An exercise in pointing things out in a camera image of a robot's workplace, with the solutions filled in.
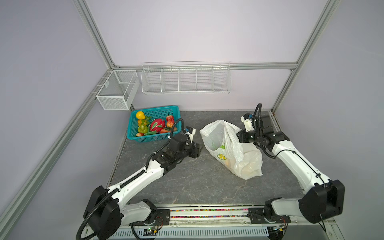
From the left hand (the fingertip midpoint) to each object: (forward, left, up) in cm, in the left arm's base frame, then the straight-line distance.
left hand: (199, 146), depth 78 cm
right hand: (+5, -22, 0) cm, 22 cm away
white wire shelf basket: (+53, +6, +7) cm, 54 cm away
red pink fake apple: (+35, +20, -16) cm, 43 cm away
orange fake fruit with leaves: (+31, +38, -14) cm, 51 cm away
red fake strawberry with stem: (+23, +23, -16) cm, 36 cm away
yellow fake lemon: (+34, +40, -10) cm, 53 cm away
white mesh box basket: (+44, +51, +5) cm, 68 cm away
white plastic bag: (-9, -22, -1) cm, 24 cm away
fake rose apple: (+28, +19, -14) cm, 37 cm away
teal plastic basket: (+39, +34, -14) cm, 53 cm away
